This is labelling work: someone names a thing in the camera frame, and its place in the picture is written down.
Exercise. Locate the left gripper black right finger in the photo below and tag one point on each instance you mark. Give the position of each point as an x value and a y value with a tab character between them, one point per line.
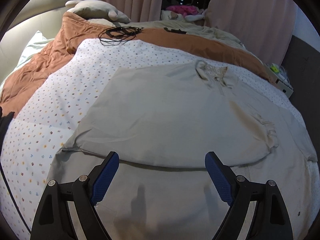
270	219

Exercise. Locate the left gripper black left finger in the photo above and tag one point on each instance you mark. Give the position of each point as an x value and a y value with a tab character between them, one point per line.
53	219

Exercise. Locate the beige large garment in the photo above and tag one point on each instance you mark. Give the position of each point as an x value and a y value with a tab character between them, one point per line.
162	121

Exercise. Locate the black folded clothes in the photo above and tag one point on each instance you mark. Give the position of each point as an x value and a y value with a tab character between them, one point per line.
5	121

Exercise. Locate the white floral dotted bedsheet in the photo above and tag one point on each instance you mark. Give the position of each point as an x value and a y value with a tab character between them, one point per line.
54	111

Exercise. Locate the white bedside cabinet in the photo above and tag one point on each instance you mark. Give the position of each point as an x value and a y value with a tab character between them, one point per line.
279	76

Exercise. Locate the light green pillow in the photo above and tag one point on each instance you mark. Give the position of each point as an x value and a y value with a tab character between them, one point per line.
34	46

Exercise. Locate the rust orange quilt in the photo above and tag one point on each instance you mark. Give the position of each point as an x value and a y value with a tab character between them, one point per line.
22	84

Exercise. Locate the olive beige blanket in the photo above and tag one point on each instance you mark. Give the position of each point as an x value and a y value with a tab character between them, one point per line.
192	29

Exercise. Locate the pink curtain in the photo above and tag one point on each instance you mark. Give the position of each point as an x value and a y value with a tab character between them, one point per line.
264	26

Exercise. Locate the cream padded headboard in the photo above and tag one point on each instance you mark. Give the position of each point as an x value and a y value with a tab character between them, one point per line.
37	15

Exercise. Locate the small black remote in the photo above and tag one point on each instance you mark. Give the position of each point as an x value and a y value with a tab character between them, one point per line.
176	31

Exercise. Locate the beige plush toy pillow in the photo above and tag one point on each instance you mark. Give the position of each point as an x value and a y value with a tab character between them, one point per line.
89	9

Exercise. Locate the pink plush toy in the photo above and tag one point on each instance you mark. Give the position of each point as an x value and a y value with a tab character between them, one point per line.
184	10

